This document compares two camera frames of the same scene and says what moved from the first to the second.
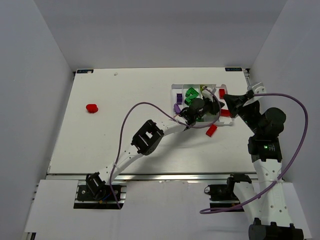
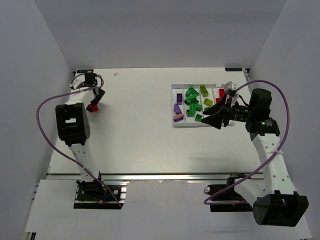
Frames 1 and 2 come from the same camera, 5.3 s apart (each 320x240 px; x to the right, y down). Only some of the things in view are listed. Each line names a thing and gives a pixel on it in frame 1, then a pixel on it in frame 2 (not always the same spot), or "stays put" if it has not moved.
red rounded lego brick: (92, 108) stays put
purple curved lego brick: (177, 109) stays put
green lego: (187, 101) stays put
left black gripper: (213, 106) to (97, 94)
